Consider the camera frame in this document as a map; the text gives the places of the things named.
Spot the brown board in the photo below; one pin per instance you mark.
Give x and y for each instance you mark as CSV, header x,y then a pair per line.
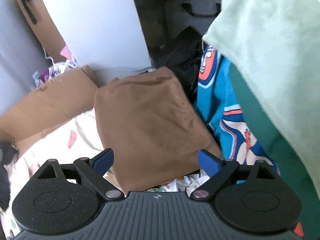
x,y
42,27

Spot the grey storage bag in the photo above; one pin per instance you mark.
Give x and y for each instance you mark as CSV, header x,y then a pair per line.
x,y
192,12

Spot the dark green cloth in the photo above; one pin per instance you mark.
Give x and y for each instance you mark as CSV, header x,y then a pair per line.
x,y
270,142

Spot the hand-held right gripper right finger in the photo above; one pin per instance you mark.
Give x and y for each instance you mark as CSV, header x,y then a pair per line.
x,y
207,162

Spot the teal printed garment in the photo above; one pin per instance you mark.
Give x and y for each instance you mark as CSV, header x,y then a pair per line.
x,y
225,110

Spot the pale green cloth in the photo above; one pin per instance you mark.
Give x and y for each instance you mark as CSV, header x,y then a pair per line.
x,y
270,55

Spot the black crumpled bag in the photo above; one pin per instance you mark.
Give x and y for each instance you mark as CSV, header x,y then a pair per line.
x,y
182,60

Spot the white cabinet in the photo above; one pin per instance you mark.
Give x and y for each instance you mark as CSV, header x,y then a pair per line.
x,y
95,22

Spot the cream bear printed blanket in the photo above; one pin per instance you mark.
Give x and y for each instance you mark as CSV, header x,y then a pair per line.
x,y
62,140

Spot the purple and white plastic packet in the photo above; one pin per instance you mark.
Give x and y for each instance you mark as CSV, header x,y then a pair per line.
x,y
53,71

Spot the brown printed t-shirt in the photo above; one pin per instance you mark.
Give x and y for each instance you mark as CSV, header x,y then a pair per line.
x,y
150,130

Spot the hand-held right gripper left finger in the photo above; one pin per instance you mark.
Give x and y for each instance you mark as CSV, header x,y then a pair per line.
x,y
103,160

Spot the brown cardboard sheet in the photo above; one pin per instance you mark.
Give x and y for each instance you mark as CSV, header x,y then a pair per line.
x,y
50,102

